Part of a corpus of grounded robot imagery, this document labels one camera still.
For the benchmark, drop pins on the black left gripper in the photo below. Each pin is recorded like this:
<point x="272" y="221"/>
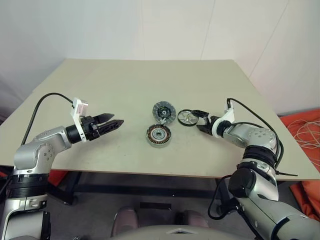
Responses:
<point x="88" y="127"/>

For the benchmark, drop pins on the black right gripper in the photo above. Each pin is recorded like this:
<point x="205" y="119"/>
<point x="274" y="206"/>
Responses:
<point x="209" y="122"/>

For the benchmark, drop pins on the silver disc with black ring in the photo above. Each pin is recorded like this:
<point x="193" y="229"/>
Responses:
<point x="187" y="117"/>

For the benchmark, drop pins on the grey copper-wound motor stator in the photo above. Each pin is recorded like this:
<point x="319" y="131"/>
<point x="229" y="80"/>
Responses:
<point x="150" y="135"/>

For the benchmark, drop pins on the grey round motor rotor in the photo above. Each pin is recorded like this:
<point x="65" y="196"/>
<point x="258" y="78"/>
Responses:
<point x="156" y="110"/>

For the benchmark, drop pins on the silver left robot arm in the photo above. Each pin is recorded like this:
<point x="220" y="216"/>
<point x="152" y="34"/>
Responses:
<point x="47" y="140"/>

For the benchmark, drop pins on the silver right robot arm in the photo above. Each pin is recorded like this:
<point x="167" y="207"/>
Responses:
<point x="240" y="132"/>

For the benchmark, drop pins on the red fabric bundle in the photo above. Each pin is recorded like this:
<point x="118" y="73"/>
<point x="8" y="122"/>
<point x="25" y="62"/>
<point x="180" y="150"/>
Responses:
<point x="56" y="176"/>

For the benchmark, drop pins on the orange bean bag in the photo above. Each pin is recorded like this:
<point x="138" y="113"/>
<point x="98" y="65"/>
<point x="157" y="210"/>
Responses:
<point x="310" y="197"/>
<point x="300" y="116"/>

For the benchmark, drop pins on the dark maroon rounded shape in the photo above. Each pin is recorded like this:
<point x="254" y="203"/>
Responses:
<point x="125" y="218"/>

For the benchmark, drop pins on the black zip tie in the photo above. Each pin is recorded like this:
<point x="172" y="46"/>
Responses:
<point x="287" y="173"/>

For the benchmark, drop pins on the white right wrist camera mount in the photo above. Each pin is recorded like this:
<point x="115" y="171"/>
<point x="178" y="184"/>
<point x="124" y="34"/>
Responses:
<point x="228" y="116"/>

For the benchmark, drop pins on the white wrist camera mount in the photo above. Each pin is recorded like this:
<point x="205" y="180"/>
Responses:
<point x="228" y="116"/>
<point x="78" y="120"/>

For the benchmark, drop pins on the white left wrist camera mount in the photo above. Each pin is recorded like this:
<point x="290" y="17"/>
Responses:
<point x="78" y="120"/>

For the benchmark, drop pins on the black table frame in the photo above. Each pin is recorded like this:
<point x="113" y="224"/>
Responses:
<point x="150" y="183"/>

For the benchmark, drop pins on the black flat robot bracket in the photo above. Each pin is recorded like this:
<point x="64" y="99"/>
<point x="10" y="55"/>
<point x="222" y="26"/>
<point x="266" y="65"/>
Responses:
<point x="46" y="225"/>

